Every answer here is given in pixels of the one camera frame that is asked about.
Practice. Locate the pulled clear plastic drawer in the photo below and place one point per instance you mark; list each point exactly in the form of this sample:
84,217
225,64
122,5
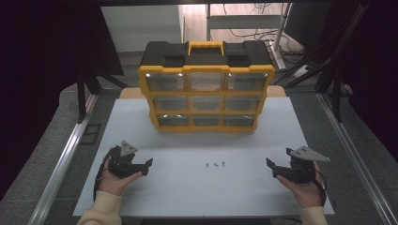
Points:
238,120

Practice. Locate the white cabinet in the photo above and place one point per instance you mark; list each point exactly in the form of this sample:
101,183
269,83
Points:
140,26

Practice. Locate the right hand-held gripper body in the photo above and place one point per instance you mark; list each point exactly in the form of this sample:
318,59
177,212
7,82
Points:
302,170

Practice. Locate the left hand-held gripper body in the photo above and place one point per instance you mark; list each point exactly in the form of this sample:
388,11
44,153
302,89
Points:
120,164

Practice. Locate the white metal table frame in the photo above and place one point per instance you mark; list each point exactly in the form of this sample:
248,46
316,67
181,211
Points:
244,21

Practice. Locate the black metal stand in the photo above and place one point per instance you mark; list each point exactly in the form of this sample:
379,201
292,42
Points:
337,87
82,93

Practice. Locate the black floor grate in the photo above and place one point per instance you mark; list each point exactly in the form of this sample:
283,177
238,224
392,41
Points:
90,134

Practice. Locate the yellow black storage organizer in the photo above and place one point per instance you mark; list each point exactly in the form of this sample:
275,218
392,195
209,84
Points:
205,59

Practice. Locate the person's right hand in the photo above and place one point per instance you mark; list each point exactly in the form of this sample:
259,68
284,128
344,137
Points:
308,193

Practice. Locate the set of clear organizer drawers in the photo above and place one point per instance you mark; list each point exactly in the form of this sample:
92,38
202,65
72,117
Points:
165,82

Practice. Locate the person's left hand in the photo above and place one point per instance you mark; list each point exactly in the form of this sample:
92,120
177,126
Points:
112,184

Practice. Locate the aluminium rail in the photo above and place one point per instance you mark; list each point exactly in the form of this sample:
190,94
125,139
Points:
356,162
62,162

